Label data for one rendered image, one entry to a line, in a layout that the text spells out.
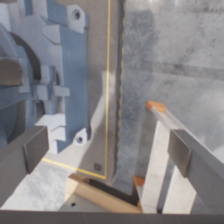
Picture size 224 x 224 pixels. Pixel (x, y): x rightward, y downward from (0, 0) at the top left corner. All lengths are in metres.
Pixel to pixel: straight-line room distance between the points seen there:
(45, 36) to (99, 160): 0.52
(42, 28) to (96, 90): 0.27
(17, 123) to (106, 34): 0.41
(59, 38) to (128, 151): 0.80
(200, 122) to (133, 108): 0.37
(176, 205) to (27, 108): 0.57
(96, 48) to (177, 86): 0.49
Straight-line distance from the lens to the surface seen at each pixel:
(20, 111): 0.47
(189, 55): 0.91
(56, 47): 0.53
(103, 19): 0.63
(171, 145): 0.16
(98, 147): 0.71
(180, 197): 0.65
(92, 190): 1.16
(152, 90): 0.92
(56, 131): 0.58
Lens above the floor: 0.91
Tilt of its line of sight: 64 degrees down
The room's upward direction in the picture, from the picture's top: 124 degrees counter-clockwise
